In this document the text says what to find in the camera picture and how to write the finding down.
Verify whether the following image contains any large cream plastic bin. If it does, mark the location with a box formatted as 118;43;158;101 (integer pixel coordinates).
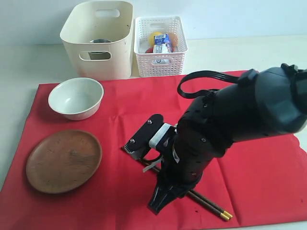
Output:
60;1;133;81

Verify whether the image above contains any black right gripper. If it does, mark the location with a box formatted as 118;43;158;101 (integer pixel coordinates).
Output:
148;126;216;213

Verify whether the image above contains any blue white milk carton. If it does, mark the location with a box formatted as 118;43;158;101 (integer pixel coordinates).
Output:
153;34;172;65

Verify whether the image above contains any white perforated plastic basket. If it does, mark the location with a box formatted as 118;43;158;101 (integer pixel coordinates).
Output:
134;16;188;77

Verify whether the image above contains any stainless steel cup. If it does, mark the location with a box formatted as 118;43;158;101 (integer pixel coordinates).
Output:
88;39;111;60

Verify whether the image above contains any red sausage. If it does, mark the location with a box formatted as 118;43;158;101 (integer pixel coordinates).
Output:
145;47;154;53

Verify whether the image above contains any white ceramic bowl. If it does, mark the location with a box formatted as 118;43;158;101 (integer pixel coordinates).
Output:
48;78;104;121

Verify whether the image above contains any round wooden plate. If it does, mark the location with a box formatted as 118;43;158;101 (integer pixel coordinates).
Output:
25;129;103;194

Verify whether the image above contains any brown egg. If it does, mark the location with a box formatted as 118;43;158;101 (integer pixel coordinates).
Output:
168;33;178;47

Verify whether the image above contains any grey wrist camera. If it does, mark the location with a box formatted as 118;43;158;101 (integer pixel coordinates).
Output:
122;114;175;160

